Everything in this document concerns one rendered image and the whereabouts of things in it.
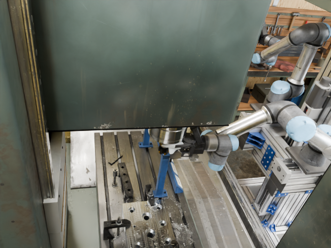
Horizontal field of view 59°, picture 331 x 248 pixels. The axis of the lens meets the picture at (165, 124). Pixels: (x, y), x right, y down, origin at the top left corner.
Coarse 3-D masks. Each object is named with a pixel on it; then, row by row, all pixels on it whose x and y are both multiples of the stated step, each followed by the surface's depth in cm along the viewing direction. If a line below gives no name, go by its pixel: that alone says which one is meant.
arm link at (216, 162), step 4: (208, 152) 141; (212, 152) 137; (212, 156) 137; (216, 156) 134; (220, 156) 133; (224, 156) 133; (208, 160) 141; (212, 160) 137; (216, 160) 135; (220, 160) 135; (224, 160) 135; (208, 164) 141; (212, 164) 137; (216, 164) 136; (220, 164) 136; (224, 164) 138; (212, 168) 139; (216, 168) 138; (220, 168) 138
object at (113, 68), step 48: (48, 0) 70; (96, 0) 73; (144, 0) 76; (192, 0) 78; (240, 0) 81; (48, 48) 77; (96, 48) 80; (144, 48) 83; (192, 48) 87; (240, 48) 91; (48, 96) 86; (96, 96) 89; (144, 96) 93; (192, 96) 98
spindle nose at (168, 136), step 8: (160, 128) 112; (168, 128) 110; (176, 128) 111; (184, 128) 114; (152, 136) 116; (160, 136) 113; (168, 136) 113; (176, 136) 114; (184, 136) 118; (168, 144) 116
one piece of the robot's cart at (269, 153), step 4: (268, 144) 205; (268, 148) 204; (268, 152) 205; (272, 152) 200; (264, 156) 210; (268, 156) 205; (272, 156) 201; (264, 160) 210; (268, 160) 205; (264, 164) 210; (268, 164) 205
